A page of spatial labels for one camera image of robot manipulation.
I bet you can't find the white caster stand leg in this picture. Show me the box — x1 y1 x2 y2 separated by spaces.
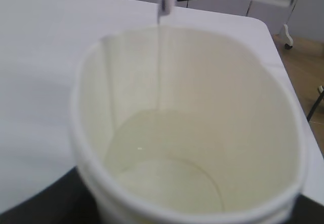
279 24 294 50

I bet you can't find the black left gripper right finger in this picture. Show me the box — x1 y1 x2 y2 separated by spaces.
295 195 324 224

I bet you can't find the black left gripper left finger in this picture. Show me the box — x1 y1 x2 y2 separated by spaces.
1 168 101 223

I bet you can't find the white paper cup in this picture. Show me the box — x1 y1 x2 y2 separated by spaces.
70 26 307 223

